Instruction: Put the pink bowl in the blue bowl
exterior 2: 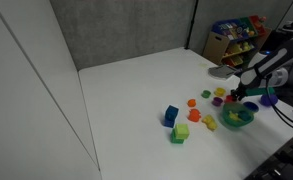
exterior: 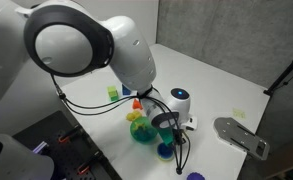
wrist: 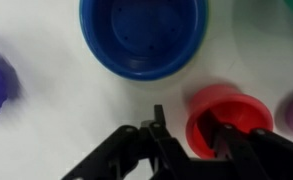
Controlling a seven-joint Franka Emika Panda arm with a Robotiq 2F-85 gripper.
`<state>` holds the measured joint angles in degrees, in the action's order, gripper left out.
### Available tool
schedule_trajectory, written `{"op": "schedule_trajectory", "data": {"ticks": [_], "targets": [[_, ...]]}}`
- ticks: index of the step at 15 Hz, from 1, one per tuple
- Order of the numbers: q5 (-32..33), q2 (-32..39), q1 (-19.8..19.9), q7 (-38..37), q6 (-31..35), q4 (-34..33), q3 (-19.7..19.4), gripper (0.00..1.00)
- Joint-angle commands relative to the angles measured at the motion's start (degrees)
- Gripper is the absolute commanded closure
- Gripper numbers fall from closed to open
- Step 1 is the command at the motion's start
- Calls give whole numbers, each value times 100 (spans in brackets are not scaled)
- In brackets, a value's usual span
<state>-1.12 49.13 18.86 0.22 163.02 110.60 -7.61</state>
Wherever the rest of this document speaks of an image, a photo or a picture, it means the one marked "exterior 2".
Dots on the large green bowl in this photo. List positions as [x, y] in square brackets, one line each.
[231, 122]

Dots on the black tripod pole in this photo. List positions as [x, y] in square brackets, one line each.
[191, 26]

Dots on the blue toy piece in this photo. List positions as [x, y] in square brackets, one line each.
[244, 115]

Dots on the purple ridged bowl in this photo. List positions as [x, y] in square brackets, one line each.
[268, 100]

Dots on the small orange cup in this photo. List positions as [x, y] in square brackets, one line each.
[191, 102]

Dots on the small yellow toy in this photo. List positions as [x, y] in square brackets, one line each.
[233, 116]

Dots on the orange toy figure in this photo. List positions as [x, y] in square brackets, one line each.
[194, 115]

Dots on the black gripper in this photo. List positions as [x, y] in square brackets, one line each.
[242, 90]

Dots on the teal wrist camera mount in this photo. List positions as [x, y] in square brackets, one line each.
[259, 91]

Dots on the grey metal mounting plate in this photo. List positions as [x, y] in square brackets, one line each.
[222, 72]

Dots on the wooden toy storage shelf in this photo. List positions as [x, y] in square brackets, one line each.
[234, 40]

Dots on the small green bowl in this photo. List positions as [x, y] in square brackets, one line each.
[205, 94]

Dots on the dark green cube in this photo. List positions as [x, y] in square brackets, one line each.
[176, 138]

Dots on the light green cube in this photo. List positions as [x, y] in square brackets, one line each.
[182, 131]

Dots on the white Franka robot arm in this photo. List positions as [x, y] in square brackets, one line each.
[276, 58]

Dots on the small yellow bowl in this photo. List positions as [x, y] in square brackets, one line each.
[220, 91]

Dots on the blue bowl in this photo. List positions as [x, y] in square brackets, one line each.
[251, 106]

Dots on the black perforated base board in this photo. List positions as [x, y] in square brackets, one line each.
[282, 161]

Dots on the small purple bowl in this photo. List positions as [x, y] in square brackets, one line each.
[217, 101]

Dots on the dark blue cube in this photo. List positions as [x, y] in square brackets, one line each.
[171, 112]

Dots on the yellow toy figure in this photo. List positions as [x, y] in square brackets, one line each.
[210, 122]

